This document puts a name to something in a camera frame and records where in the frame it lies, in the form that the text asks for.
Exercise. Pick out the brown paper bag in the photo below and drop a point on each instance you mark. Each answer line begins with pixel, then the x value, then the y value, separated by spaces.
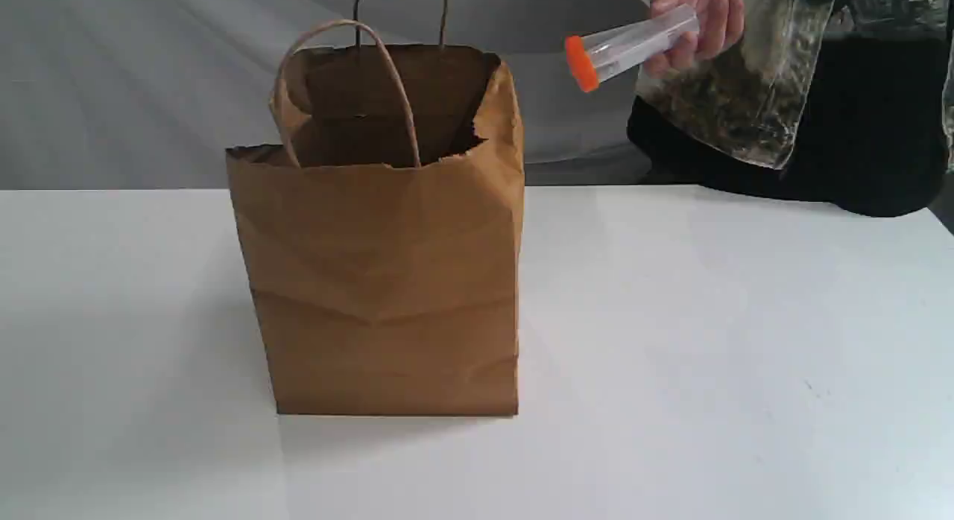
pixel 382 234

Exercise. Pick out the clear tube orange cap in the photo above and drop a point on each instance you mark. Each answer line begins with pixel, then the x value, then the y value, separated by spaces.
pixel 596 58

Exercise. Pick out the camouflage jacket person torso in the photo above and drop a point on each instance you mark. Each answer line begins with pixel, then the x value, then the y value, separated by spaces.
pixel 845 102

